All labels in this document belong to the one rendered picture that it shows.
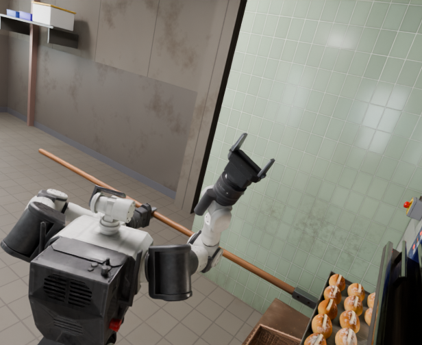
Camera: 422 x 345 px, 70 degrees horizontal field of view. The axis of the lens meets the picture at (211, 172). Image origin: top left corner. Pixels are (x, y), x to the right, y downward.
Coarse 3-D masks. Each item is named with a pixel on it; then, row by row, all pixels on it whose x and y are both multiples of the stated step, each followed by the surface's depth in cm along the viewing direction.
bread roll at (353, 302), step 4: (352, 296) 116; (356, 296) 116; (348, 300) 115; (352, 300) 114; (356, 300) 114; (344, 304) 116; (348, 304) 114; (352, 304) 113; (356, 304) 113; (360, 304) 113; (348, 308) 113; (352, 308) 112; (356, 308) 112; (360, 308) 112; (356, 312) 111; (360, 312) 112
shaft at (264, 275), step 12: (48, 156) 185; (72, 168) 175; (96, 180) 166; (156, 216) 146; (180, 228) 140; (228, 252) 129; (240, 264) 125; (252, 264) 125; (264, 276) 120; (288, 288) 116
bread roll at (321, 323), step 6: (318, 318) 101; (324, 318) 100; (312, 324) 101; (318, 324) 99; (324, 324) 98; (330, 324) 100; (312, 330) 100; (318, 330) 98; (324, 330) 97; (330, 330) 98; (324, 336) 97
